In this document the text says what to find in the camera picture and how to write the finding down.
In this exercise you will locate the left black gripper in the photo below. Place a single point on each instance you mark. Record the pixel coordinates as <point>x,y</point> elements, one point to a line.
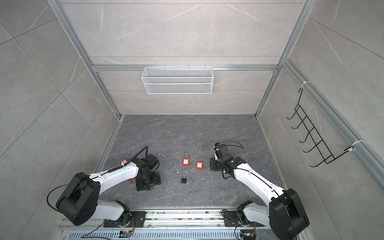
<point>143,186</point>

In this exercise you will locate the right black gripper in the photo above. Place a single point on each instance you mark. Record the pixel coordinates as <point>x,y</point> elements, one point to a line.
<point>213,167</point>

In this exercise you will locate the red padlock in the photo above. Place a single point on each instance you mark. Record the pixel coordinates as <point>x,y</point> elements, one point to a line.
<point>125,160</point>
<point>200,163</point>
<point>186,159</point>

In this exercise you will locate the small black padlock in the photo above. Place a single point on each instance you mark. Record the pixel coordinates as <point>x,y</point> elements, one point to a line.
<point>184,179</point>

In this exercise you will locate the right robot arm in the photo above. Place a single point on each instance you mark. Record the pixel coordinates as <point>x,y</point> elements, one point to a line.
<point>283,211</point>

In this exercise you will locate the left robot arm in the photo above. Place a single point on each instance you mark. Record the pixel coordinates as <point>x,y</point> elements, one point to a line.
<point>80,201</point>

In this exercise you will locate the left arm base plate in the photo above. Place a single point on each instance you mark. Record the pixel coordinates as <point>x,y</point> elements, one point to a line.
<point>135,219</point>

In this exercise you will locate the aluminium mounting rail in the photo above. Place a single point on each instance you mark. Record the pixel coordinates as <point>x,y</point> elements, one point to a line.
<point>164,218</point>

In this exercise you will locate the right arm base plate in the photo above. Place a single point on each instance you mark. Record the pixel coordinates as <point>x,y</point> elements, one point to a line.
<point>235,218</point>

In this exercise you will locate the white slotted cable duct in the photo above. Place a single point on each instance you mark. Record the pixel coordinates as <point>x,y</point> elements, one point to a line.
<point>141,234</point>

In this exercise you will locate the white wire mesh basket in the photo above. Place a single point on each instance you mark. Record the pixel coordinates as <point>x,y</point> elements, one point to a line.
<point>178,80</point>

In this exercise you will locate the black wire hook rack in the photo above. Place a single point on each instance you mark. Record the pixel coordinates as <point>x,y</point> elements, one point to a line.
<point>314,135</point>

